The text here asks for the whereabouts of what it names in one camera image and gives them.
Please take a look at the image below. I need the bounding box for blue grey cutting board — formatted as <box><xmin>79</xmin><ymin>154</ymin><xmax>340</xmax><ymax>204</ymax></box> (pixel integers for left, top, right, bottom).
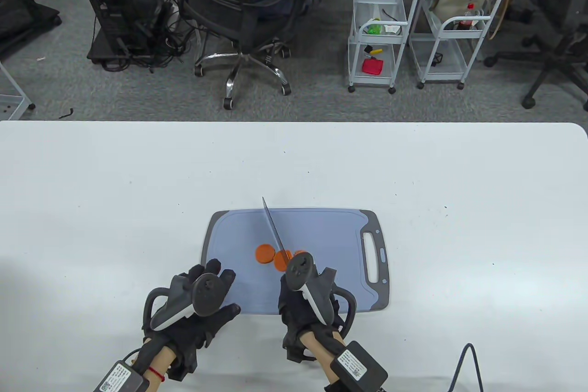
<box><xmin>201</xmin><ymin>209</ymin><xmax>391</xmax><ymax>315</ymax></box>

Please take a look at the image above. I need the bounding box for black knife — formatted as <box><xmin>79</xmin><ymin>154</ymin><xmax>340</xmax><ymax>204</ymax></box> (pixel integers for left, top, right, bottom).
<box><xmin>262</xmin><ymin>197</ymin><xmax>288</xmax><ymax>257</ymax></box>

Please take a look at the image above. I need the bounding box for red capped soda bottle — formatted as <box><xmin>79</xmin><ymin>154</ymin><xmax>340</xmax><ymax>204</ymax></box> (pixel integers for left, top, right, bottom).
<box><xmin>454</xmin><ymin>3</ymin><xmax>479</xmax><ymax>31</ymax></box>

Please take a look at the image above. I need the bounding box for person's left forearm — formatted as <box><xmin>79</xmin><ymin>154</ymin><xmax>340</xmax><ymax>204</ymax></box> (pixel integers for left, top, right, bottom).
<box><xmin>140</xmin><ymin>346</ymin><xmax>177</xmax><ymax>392</ymax></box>

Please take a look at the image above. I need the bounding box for person's right hand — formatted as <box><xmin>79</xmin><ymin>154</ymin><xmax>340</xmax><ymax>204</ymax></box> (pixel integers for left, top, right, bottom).
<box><xmin>279</xmin><ymin>270</ymin><xmax>346</xmax><ymax>363</ymax></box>

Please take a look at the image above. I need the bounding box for grey handheld controller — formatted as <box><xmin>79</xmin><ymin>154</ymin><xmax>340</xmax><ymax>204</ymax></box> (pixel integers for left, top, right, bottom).
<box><xmin>142</xmin><ymin>273</ymin><xmax>226</xmax><ymax>332</ymax></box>
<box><xmin>285</xmin><ymin>252</ymin><xmax>357</xmax><ymax>334</ymax></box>

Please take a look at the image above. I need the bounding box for beige bag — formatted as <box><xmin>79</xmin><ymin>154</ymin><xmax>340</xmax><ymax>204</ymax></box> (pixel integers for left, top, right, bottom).
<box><xmin>431</xmin><ymin>0</ymin><xmax>509</xmax><ymax>41</ymax></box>

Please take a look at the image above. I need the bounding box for bundle of black cables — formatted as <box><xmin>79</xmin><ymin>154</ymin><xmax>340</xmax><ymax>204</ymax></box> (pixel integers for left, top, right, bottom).
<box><xmin>101</xmin><ymin>0</ymin><xmax>203</xmax><ymax>73</ymax></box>

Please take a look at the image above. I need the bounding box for black mesh office chair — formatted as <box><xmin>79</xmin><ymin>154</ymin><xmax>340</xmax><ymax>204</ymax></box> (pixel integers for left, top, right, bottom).
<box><xmin>177</xmin><ymin>0</ymin><xmax>309</xmax><ymax>111</ymax></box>

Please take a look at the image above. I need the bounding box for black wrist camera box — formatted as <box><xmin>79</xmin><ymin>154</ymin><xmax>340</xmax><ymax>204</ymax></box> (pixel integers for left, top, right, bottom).
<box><xmin>92</xmin><ymin>360</ymin><xmax>150</xmax><ymax>392</ymax></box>
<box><xmin>330</xmin><ymin>341</ymin><xmax>389</xmax><ymax>390</ymax></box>

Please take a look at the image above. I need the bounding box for person's left hand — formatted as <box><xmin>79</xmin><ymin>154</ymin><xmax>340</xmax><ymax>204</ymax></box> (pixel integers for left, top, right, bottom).
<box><xmin>141</xmin><ymin>259</ymin><xmax>242</xmax><ymax>381</ymax></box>

